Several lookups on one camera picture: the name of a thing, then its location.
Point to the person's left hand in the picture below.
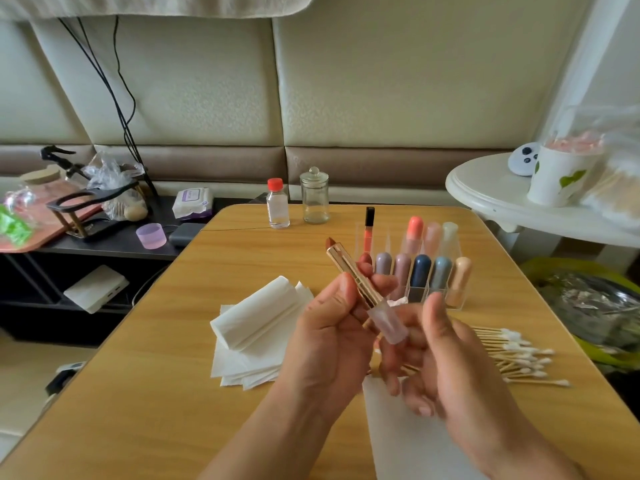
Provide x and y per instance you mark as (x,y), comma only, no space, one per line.
(330,360)

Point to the person's right hand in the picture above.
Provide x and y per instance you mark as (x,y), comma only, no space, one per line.
(460,395)

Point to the large white tissue sheet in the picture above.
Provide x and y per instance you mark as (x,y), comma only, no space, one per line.
(420,445)

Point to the pile of cotton swabs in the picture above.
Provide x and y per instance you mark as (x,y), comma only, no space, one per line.
(520,355)

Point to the stack of white tissues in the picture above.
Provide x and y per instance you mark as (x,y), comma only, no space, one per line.
(250,350)

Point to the brown lipstick gold tube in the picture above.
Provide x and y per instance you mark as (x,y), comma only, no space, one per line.
(352,273)

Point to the red lipstick mauve tube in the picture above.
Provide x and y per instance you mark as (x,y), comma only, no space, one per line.
(384,263)

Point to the red lipstick beige tube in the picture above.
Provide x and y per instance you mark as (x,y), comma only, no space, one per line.
(459,280)

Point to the red lipstick dusty pink tube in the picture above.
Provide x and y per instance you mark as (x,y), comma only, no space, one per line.
(402,270)

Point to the red lipstick grey-blue tube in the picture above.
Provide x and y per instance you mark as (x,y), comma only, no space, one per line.
(441,275)

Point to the clear acrylic lipstick organizer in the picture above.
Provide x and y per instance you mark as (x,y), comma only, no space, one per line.
(440,275)

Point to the red lipstick navy tube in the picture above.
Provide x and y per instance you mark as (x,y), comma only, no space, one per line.
(421,275)

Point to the person's right forearm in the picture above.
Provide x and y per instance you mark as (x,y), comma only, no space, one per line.
(545,470)

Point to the person's left forearm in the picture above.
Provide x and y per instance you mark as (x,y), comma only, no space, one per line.
(265,450)

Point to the yellow-green bin with bag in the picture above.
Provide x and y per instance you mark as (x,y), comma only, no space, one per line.
(595,310)

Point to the glass jar with lid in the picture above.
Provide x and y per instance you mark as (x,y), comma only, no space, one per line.
(315,200)

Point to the clear bottle red cap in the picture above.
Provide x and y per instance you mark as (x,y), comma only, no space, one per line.
(278,207)

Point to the dark grey flat box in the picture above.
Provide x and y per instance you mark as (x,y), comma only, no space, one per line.
(186,234)

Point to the white round side table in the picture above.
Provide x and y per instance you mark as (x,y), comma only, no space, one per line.
(490,195)

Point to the wet wipes pack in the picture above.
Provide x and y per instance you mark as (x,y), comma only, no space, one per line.
(193,203)

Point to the small purple plastic cup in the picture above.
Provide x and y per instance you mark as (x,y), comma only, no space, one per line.
(151,237)

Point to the white mug green leaf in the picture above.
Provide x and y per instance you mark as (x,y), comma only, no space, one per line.
(560,180)

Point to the white panda figure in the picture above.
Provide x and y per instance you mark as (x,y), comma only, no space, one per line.
(524,160)

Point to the white power bank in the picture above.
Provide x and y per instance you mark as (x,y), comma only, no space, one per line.
(96,289)

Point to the black low shelf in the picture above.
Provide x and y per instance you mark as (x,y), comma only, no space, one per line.
(110,253)

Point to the crumpled clear plastic bag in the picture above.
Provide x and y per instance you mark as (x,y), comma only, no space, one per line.
(112,175)

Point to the beige padded backrest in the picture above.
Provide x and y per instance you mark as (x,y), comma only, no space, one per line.
(420,75)

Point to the pink tray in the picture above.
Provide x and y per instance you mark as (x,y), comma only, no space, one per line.
(45,225)

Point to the black clip tool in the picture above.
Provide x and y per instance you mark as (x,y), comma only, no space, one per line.
(58,155)

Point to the jar with wooden lid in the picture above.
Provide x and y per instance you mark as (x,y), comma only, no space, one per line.
(42,177)

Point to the green plastic wrapper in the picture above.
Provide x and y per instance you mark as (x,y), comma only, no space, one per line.
(12,230)

